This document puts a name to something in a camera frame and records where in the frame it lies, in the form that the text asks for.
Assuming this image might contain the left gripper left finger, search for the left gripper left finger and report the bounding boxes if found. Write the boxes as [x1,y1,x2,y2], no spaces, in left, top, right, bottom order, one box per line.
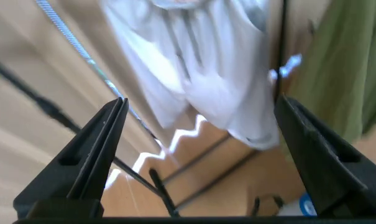
[13,97,129,218]

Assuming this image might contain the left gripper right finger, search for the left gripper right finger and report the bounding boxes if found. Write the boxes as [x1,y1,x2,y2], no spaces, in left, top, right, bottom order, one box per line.
[273,94,376,217]

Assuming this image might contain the green garment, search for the green garment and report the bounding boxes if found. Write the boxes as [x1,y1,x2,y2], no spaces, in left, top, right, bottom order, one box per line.
[287,0,376,144]

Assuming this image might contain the pale grey shorts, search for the pale grey shorts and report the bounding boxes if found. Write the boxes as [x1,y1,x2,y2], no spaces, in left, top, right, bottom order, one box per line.
[99,0,280,151]

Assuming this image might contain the black clothes rack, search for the black clothes rack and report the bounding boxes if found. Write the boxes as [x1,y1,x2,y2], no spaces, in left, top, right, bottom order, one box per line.
[0,0,290,218]

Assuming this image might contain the black cable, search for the black cable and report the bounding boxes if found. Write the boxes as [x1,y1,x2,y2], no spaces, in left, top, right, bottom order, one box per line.
[251,194,285,217]

